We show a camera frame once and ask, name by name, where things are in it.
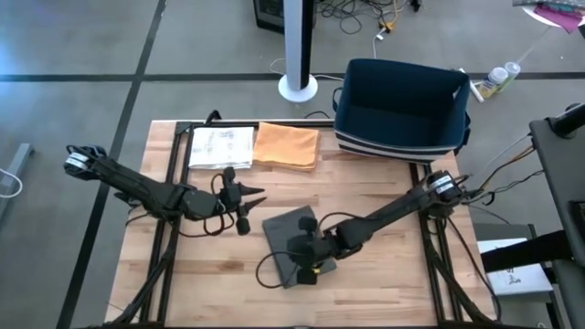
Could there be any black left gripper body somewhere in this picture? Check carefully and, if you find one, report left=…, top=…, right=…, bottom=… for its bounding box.
left=217, top=166, right=246, bottom=218

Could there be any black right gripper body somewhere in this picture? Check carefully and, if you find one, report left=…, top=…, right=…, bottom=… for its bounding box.
left=286, top=216, right=354, bottom=275

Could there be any grey towel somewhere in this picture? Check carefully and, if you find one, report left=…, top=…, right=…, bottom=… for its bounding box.
left=261, top=205, right=339, bottom=290

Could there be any white checked towel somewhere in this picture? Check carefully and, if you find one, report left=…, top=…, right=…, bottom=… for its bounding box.
left=188, top=126, right=256, bottom=171

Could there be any yellow towel with white tags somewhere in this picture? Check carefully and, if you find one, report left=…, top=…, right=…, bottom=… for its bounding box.
left=252, top=122, right=322, bottom=174

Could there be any white black tower fan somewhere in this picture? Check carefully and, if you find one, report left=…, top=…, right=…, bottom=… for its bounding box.
left=277, top=0, right=319, bottom=104

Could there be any navy white striped fabric basket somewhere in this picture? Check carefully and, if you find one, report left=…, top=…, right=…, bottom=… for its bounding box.
left=332, top=58, right=473, bottom=165

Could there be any black floor box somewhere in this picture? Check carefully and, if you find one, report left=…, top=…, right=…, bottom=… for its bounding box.
left=253, top=0, right=287, bottom=35

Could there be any white paper sheet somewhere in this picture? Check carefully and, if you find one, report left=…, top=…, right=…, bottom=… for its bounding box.
left=476, top=237, right=555, bottom=297

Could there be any grey metal stand leg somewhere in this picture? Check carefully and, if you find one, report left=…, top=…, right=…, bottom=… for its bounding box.
left=0, top=143, right=37, bottom=197

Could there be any white plastic stick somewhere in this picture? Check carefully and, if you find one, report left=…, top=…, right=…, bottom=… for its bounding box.
left=458, top=68, right=485, bottom=104

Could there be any white wipes container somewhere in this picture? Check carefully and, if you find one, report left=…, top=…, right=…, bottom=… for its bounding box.
left=477, top=66, right=509, bottom=100

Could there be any dark grey desk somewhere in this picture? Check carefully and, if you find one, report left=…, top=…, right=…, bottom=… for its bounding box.
left=528, top=102, right=585, bottom=329

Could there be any clear plastic container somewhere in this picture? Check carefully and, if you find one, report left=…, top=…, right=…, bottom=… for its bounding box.
left=502, top=61, right=523, bottom=92

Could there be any magenta cloth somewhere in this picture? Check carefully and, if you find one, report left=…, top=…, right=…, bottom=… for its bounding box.
left=532, top=3, right=585, bottom=35

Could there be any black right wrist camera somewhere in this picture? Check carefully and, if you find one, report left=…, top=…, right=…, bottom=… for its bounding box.
left=296, top=268, right=319, bottom=286

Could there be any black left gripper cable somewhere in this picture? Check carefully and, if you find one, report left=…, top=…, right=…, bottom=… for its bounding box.
left=176, top=172, right=237, bottom=239

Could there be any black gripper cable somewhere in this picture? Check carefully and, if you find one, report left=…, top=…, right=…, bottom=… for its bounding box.
left=176, top=172, right=237, bottom=239
left=254, top=210, right=367, bottom=291

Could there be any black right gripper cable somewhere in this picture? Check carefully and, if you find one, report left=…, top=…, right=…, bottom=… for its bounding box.
left=254, top=210, right=367, bottom=291

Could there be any black aluminium table frame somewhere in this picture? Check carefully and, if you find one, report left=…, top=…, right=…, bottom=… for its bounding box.
left=107, top=109, right=502, bottom=329

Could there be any black side cable bundle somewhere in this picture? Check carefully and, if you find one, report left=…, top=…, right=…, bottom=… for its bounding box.
left=456, top=132, right=545, bottom=207

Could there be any white power plug cable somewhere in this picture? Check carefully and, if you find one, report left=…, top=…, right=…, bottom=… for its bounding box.
left=373, top=26, right=388, bottom=65

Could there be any black floor cable tangle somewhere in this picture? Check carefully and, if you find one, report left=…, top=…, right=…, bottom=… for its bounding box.
left=314, top=0, right=424, bottom=36

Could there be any white looped floor cable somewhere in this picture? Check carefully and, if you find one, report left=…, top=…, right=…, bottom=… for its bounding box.
left=0, top=167, right=24, bottom=200

